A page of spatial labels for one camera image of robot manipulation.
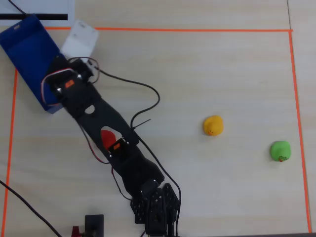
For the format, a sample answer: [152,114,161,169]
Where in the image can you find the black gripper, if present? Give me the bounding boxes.
[46,56,102,117]

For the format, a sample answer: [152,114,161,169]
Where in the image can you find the blue plastic box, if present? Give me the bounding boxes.
[0,13,68,115]

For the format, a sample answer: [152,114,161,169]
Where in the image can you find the red rubber duck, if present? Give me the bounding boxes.
[100,129,117,150]

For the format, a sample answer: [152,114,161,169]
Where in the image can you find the yellow rubber duck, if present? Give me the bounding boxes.
[203,115,225,137]

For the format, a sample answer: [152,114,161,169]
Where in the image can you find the white label paper black bar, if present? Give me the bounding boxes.
[0,0,76,27]

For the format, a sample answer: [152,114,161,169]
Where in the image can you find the long orange tape strip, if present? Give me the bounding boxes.
[44,26,294,33]

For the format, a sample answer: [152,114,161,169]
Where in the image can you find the green toy apple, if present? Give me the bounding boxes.
[269,140,292,163]

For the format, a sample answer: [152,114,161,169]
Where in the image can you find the white red servo wire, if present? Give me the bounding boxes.
[40,68,75,107]

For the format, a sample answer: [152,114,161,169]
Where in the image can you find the black table cable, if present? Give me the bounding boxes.
[0,180,64,237]

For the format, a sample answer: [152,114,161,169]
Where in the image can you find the black camera stand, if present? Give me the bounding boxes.
[84,214,105,237]

